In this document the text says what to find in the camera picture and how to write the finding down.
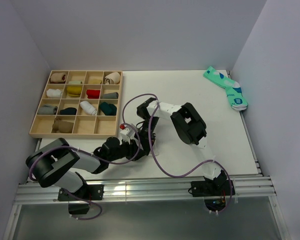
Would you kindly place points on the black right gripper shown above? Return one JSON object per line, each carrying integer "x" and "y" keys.
{"x": 145, "y": 141}

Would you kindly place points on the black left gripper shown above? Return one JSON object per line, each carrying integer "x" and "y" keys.
{"x": 133, "y": 150}

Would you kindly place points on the tan ribbed sock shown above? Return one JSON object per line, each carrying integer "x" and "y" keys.
{"x": 61, "y": 126}

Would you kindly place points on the white sock with black stripes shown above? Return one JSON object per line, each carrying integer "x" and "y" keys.
{"x": 156, "y": 153}

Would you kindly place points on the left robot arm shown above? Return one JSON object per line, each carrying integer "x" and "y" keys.
{"x": 51, "y": 164}

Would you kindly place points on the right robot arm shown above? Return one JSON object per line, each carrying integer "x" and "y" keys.
{"x": 190, "y": 128}

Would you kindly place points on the dark teal rolled sock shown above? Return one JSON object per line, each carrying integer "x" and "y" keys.
{"x": 108, "y": 109}

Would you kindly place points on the white rolled sock lower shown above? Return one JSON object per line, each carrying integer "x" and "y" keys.
{"x": 89, "y": 108}

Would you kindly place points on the grey green rolled sock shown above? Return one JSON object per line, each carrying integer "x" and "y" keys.
{"x": 111, "y": 95}

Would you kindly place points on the wooden compartment tray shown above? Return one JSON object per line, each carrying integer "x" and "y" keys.
{"x": 99, "y": 126}

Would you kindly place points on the navy rolled sock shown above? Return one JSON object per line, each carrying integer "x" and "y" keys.
{"x": 69, "y": 111}

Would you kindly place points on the beige white rolled sock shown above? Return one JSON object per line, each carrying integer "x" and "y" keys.
{"x": 112, "y": 78}

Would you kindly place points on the mustard yellow rolled sock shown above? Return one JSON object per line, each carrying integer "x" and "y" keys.
{"x": 74, "y": 91}

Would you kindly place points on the cream yellow rolled sock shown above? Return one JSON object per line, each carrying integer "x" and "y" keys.
{"x": 95, "y": 81}

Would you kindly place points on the pale green rolled sock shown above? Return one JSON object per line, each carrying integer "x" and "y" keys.
{"x": 76, "y": 82}

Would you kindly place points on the beige rolled sock with red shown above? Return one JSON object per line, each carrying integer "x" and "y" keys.
{"x": 58, "y": 77}

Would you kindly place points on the teal patterned sock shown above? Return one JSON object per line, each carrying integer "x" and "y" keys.
{"x": 232, "y": 88}

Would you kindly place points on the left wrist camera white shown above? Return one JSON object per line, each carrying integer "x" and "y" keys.
{"x": 127, "y": 132}

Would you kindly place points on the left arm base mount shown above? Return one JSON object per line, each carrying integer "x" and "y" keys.
{"x": 80, "y": 202}

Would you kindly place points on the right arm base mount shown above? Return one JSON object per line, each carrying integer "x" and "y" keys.
{"x": 215, "y": 197}

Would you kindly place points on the aluminium frame rail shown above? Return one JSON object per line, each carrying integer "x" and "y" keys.
{"x": 161, "y": 189}

